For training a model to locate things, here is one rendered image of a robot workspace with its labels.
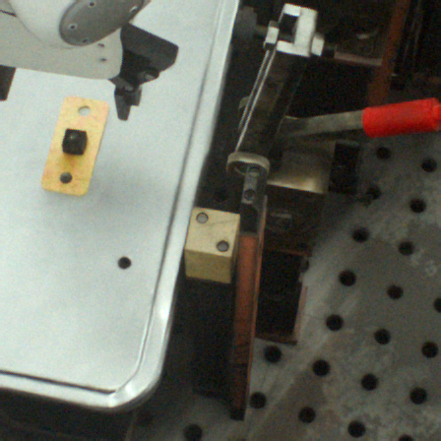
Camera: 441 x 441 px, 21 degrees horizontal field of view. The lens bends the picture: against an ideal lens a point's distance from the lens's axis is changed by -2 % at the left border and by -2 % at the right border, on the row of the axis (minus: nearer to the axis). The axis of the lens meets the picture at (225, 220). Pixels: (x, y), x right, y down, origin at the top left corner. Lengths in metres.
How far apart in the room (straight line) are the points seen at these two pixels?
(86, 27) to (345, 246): 0.68
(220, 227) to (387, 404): 0.40
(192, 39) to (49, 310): 0.26
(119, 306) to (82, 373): 0.06
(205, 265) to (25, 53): 0.20
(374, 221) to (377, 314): 0.10
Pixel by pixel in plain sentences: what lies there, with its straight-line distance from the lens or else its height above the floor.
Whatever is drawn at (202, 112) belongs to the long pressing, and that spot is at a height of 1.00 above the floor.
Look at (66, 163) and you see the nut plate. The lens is 0.94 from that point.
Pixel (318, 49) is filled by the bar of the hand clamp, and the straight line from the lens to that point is 0.75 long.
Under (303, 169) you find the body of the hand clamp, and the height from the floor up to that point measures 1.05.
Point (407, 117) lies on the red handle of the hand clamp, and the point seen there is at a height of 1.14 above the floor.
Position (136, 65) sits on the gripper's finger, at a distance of 0.82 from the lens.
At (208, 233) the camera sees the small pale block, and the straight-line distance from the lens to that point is 0.84.
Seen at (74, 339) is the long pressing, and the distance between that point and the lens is 0.89.
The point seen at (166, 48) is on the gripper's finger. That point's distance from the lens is 0.80.
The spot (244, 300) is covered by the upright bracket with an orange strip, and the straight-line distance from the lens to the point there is 0.85.
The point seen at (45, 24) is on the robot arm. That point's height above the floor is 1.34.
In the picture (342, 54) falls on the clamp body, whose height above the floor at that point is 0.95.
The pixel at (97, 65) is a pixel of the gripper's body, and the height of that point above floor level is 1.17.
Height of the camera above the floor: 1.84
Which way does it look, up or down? 66 degrees down
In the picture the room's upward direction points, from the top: 1 degrees clockwise
